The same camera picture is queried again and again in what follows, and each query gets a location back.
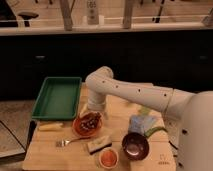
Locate red bowl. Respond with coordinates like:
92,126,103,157
72,112,102,137

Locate blue cloth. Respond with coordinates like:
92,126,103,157
128,115,157,134

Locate silver fork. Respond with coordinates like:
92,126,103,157
55,137,89,147

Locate small orange cup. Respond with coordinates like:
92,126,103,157
98,147,118,169

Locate black office chair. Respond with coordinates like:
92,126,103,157
19,12,38,27

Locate yellow black sponge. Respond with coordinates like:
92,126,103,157
87,135,112,155

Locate green plastic tray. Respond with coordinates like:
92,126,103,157
32,77,82,121

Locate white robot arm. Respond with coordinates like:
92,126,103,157
85,66,213,171

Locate dark grape bunch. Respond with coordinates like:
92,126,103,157
80,113,101,131

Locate wooden board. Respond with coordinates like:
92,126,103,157
22,82,178,171

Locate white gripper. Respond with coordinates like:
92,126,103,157
87,96,106,111

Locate dark purple bowl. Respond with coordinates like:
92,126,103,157
122,132,149,161

